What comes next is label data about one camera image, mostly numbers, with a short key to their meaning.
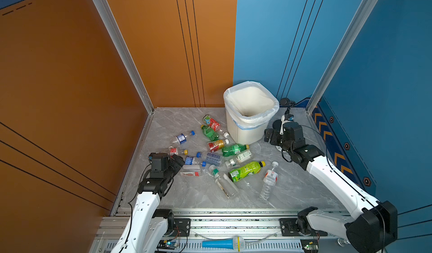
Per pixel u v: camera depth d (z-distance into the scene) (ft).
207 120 3.51
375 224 1.23
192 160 2.93
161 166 1.99
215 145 3.12
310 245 2.33
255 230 2.42
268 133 2.38
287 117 2.30
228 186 2.74
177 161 2.46
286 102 2.66
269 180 2.72
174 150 3.02
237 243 2.17
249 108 3.36
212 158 2.93
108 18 2.52
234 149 3.08
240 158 2.93
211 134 3.42
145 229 1.54
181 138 3.24
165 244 2.32
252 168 2.79
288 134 1.97
